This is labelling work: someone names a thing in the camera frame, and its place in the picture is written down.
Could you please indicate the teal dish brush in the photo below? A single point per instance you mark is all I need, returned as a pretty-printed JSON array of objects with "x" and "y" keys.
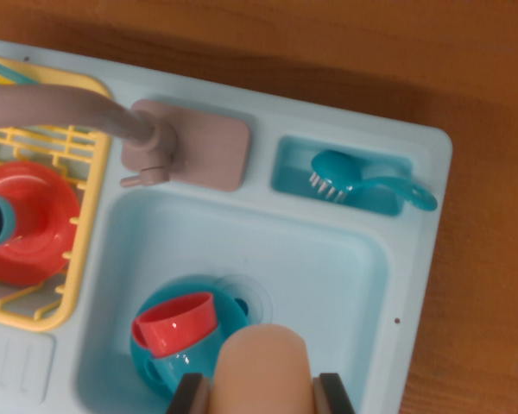
[{"x": 336, "y": 168}]

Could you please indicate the yellow dish rack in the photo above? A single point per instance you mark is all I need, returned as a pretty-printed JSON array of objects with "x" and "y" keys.
[{"x": 92, "y": 190}]

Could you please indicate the grey toy faucet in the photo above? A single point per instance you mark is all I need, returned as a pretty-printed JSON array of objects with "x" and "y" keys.
[{"x": 207, "y": 146}]

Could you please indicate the teal toy knife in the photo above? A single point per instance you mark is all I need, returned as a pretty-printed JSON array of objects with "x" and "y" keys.
[{"x": 8, "y": 70}]

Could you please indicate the red toy cup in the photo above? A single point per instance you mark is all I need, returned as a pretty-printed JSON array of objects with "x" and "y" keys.
[{"x": 177, "y": 328}]

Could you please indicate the cream detergent bottle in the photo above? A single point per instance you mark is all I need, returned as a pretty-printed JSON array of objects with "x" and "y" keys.
[{"x": 263, "y": 371}]

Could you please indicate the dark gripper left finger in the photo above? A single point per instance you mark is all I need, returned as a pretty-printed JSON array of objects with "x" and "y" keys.
[{"x": 192, "y": 397}]

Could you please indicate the red toy plate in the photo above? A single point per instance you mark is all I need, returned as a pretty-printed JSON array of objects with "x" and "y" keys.
[{"x": 43, "y": 207}]

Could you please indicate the teal toy plate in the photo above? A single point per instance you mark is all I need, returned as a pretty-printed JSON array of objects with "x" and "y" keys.
[{"x": 229, "y": 312}]

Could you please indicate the light blue toy sink unit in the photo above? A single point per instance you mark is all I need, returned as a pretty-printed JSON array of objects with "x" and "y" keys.
[{"x": 306, "y": 267}]

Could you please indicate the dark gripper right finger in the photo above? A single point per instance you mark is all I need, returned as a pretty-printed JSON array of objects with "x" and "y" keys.
[{"x": 332, "y": 397}]

